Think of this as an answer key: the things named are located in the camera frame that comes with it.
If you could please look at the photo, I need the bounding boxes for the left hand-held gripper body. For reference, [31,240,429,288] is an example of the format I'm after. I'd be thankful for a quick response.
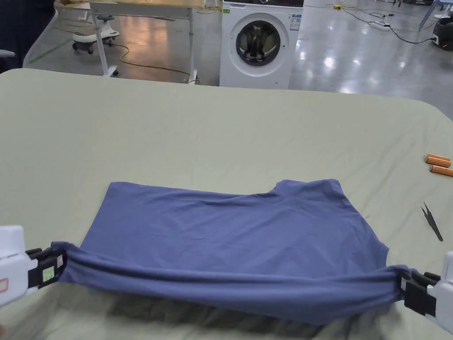
[0,224,39,309]

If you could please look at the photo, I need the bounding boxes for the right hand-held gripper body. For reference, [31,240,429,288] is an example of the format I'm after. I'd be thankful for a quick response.
[426,251,453,325]

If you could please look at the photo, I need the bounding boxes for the blue shirt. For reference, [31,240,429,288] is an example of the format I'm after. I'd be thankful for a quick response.
[51,179,413,326]

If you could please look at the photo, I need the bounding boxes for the black tweezers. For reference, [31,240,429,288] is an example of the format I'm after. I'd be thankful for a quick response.
[420,201,444,242]

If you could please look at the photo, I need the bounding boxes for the bed with pale green sheet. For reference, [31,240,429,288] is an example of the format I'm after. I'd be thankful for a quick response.
[0,68,453,340]

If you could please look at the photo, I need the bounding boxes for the white wheeled ride-on stool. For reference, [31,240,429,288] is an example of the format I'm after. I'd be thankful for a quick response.
[72,14,120,55]

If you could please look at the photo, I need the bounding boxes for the black rounded floor appliance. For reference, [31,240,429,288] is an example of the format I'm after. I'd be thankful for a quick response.
[431,17,453,50]

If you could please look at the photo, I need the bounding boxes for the table with white legs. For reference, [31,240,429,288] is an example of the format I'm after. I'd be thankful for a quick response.
[56,0,206,85]

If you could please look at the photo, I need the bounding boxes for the white washing machine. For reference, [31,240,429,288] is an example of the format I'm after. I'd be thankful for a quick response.
[219,0,305,89]

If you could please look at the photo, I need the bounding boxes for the yellow floor cable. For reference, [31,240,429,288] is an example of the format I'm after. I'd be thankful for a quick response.
[113,44,200,85]

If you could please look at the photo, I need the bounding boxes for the black floor cable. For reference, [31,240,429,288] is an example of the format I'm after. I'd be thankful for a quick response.
[387,25,434,45]

